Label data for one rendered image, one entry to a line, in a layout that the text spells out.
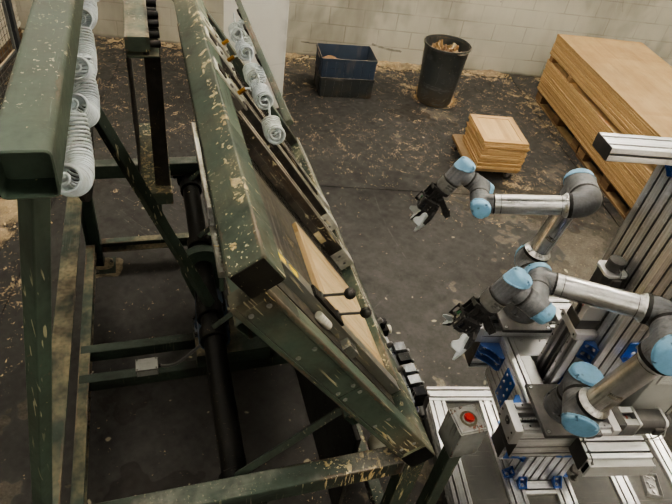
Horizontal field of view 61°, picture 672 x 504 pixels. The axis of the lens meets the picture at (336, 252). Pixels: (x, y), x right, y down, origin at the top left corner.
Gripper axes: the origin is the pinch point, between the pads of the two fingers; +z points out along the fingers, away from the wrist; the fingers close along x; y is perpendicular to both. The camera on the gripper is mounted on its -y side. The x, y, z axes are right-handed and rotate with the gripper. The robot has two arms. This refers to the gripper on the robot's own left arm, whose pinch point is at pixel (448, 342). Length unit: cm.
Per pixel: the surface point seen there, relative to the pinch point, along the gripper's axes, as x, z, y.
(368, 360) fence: -9.5, 30.3, 9.0
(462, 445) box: 8, 37, -39
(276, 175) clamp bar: -76, 18, 56
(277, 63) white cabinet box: -415, 102, 8
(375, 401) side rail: 16.7, 20.2, 17.6
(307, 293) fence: -4, 8, 50
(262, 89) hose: -63, -16, 83
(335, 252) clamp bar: -82, 43, 8
